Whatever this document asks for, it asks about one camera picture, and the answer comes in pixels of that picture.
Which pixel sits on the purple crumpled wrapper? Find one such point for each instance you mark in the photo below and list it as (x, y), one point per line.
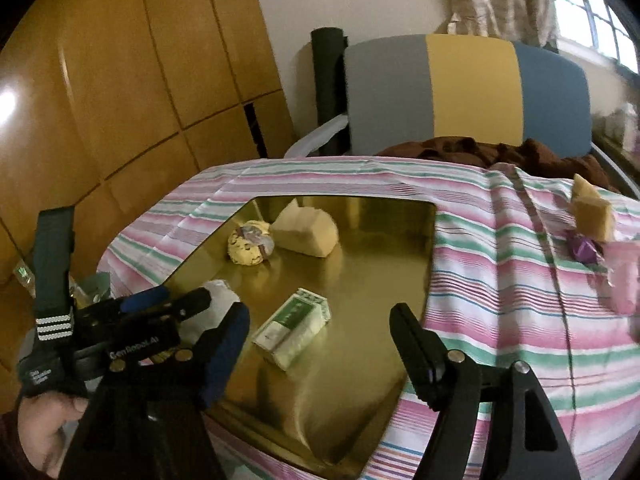
(582, 249)

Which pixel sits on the green and white carton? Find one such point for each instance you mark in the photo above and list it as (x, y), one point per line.
(292, 332)

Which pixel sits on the yellow patterned sock ball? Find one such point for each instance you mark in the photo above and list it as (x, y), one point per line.
(247, 247)

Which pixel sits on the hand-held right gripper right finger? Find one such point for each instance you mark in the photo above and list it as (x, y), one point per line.
(417, 355)

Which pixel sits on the person's left hand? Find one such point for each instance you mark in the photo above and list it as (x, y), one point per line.
(45, 425)

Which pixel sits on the window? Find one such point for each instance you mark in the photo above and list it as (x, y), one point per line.
(595, 10)

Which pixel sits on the clear plastic bag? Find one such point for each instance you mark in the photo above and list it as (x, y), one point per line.
(92, 287)

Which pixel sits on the brown cloth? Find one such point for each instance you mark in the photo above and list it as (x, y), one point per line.
(450, 149)

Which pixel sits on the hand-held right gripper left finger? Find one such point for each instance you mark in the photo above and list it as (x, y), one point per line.
(224, 360)

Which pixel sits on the white cloth bundle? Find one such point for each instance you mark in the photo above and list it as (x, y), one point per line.
(221, 294)

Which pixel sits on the wooden wardrobe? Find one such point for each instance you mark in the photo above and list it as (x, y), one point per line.
(125, 85)

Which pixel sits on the gold metal tray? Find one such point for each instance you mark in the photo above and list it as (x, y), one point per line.
(350, 285)

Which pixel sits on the yellow sponge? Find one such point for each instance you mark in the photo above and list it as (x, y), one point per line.
(592, 215)

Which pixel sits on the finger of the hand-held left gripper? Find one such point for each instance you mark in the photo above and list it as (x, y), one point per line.
(145, 300)
(192, 304)

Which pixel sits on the pink striped sock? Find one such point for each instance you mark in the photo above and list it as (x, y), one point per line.
(624, 277)

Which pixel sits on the grey yellow blue chair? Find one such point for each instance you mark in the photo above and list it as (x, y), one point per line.
(470, 90)

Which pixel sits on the pale yellow sponge block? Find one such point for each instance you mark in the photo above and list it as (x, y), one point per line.
(305, 232)

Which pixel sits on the striped pink green tablecloth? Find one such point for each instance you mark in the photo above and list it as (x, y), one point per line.
(500, 285)

